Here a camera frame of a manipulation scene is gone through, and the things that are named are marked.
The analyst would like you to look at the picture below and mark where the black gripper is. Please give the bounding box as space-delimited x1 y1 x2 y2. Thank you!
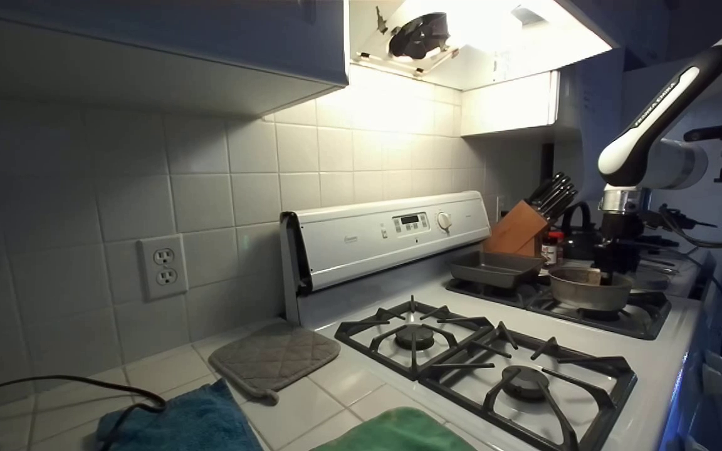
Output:
591 210 652 285

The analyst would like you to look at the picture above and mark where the wooden knife block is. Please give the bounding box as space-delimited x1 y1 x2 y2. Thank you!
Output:
485 198 550 262

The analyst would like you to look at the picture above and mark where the grey quilted pot holder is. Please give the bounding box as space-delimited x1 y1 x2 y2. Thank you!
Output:
209 324 345 409

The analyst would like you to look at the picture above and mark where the red capped spice bottle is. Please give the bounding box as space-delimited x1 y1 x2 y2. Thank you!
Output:
540 230 568 268

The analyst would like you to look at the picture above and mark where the dark rectangular baking pan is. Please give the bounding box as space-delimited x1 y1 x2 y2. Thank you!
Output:
446 250 548 294

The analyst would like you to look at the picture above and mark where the green cloth mat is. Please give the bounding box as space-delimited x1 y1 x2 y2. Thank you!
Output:
313 407 477 451

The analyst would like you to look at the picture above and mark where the blue towel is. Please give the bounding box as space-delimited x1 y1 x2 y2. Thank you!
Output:
95 378 266 451

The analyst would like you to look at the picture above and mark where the black handled knife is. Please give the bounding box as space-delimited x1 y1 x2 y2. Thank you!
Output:
548 179 583 221
538 173 573 215
526 183 556 210

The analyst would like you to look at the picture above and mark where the black cast iron burner grate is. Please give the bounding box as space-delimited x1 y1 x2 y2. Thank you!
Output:
418 320 639 451
334 295 496 383
534 285 674 343
444 273 565 319

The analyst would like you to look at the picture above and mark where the white gas stove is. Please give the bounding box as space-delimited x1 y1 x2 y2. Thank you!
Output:
279 189 707 451

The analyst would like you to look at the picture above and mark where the steel cooking pot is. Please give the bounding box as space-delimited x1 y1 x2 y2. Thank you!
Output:
548 262 635 314

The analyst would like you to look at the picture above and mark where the white wall outlet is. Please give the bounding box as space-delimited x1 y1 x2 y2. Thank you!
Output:
136 234 192 300

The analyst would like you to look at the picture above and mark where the lit range hood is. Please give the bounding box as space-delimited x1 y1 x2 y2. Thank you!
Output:
346 0 620 94

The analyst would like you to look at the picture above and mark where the black power cord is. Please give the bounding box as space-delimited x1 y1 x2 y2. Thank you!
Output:
0 374 168 451

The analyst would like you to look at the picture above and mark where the upper kitchen cabinet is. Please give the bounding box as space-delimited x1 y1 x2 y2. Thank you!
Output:
0 0 351 120
459 71 585 139

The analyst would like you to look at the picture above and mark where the black kettle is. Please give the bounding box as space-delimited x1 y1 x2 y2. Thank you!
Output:
559 200 610 264

